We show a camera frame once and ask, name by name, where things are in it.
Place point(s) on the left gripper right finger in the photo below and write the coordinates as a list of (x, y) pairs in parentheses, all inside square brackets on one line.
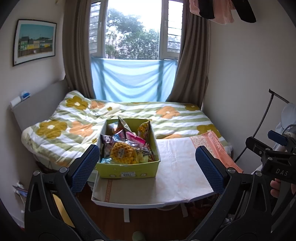
[(241, 211)]

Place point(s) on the brown Oishi chocolate snack bag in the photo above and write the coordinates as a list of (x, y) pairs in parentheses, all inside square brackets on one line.
[(107, 142)]

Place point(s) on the green cardboard box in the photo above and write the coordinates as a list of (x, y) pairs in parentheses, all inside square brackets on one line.
[(107, 168)]

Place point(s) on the yellow black snack bag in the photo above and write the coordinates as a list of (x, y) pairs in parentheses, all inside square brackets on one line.
[(145, 154)]

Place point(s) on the person right hand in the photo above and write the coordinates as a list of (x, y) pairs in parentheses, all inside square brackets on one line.
[(275, 188)]

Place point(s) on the pink striped snack packet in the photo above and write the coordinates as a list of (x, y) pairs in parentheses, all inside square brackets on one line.
[(134, 138)]

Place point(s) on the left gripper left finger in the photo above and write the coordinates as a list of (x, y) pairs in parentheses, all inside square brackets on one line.
[(52, 210)]

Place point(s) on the brown curtain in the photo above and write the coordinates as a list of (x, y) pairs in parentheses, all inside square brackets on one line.
[(191, 78), (75, 45)]

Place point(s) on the white folding table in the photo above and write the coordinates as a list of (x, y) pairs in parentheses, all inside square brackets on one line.
[(179, 179)]

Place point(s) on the light blue hanging cloth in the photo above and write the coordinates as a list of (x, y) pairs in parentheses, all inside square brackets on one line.
[(133, 80)]

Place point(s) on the left brown curtain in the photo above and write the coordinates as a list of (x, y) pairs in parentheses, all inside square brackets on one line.
[(75, 45)]

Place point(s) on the black floor stand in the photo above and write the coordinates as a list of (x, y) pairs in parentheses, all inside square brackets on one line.
[(253, 118)]

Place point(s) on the waffle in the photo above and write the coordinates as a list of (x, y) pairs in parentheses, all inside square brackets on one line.
[(123, 153)]

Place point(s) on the framed houses picture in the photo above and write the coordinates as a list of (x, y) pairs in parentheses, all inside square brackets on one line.
[(34, 39)]

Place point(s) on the window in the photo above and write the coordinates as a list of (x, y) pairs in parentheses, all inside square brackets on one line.
[(135, 30)]

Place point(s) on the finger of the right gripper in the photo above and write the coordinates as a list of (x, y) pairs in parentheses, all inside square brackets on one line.
[(283, 140), (256, 147)]

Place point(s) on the right brown curtain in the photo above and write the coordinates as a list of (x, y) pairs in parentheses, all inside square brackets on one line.
[(191, 78)]

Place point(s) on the grey headboard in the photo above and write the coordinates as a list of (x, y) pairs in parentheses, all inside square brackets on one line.
[(40, 106)]

